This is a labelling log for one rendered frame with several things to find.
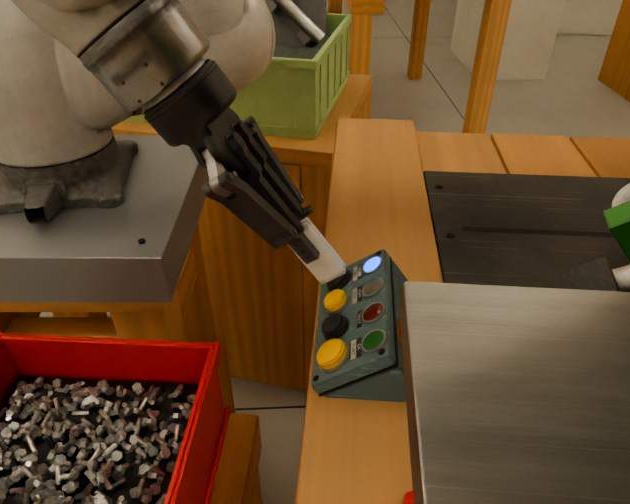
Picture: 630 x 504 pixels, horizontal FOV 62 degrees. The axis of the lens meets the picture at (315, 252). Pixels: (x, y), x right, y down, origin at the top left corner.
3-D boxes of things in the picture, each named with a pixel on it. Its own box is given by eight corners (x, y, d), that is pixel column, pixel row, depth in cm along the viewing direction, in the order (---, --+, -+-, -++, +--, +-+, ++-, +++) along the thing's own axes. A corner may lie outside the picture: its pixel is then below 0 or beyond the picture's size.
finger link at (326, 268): (306, 220, 51) (306, 224, 50) (346, 269, 54) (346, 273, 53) (282, 234, 52) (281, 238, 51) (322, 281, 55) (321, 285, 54)
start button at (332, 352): (320, 375, 46) (312, 367, 45) (322, 350, 48) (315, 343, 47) (348, 364, 45) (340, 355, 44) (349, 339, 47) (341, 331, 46)
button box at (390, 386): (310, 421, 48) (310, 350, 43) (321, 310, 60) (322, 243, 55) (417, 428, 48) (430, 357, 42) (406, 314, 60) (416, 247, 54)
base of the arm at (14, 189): (-40, 236, 63) (-59, 195, 59) (16, 154, 80) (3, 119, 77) (118, 223, 65) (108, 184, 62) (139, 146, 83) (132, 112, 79)
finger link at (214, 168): (213, 117, 44) (195, 142, 40) (251, 165, 46) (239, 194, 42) (192, 131, 45) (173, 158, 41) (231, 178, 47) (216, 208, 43)
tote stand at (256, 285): (122, 353, 170) (48, 121, 123) (191, 259, 211) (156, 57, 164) (327, 396, 157) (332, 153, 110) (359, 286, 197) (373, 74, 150)
